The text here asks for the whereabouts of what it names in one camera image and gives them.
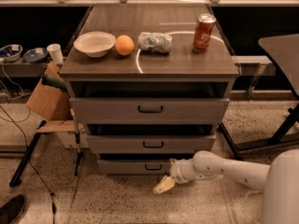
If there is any black shoe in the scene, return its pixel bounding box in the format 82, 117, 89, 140
0, 194, 25, 224

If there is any white bowl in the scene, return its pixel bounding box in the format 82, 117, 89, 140
74, 32, 116, 58

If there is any white paper cup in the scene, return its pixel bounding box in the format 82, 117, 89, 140
47, 44, 64, 64

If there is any black tripod leg left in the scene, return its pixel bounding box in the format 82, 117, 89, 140
9, 133, 41, 188

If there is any blue patterned bowl left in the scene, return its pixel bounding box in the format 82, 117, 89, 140
0, 44, 22, 62

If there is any blue patterned bowl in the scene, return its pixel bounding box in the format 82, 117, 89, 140
23, 48, 48, 63
0, 44, 22, 62

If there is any blue patterned bowl right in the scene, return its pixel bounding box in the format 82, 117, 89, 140
23, 48, 48, 63

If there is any black floor cable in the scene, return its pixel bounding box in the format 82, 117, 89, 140
0, 105, 58, 224

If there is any grey bottom drawer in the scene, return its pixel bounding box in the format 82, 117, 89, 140
97, 160, 171, 175

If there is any black stand leg right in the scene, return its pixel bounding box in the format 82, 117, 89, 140
219, 123, 244, 161

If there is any brown cardboard box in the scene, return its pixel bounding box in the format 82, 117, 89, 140
25, 61, 91, 149

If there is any red soda can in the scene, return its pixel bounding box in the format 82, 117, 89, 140
193, 13, 216, 51

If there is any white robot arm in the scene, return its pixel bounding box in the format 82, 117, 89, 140
153, 149, 299, 224

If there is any green handled tool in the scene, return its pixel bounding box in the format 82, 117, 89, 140
41, 74, 67, 91

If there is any grey drawer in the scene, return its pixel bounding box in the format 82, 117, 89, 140
87, 135, 216, 154
70, 98, 229, 124
97, 160, 171, 175

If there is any grey middle drawer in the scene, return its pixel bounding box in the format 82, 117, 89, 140
87, 135, 216, 154

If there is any grey drawer cabinet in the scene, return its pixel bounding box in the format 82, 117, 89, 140
60, 4, 239, 161

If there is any grey top drawer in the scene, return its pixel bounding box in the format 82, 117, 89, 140
70, 98, 229, 124

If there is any orange fruit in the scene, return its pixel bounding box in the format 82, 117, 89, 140
115, 35, 135, 56

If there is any crumpled chip bag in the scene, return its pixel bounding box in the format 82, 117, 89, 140
138, 32, 172, 53

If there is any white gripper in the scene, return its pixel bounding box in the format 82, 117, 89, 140
153, 159, 199, 194

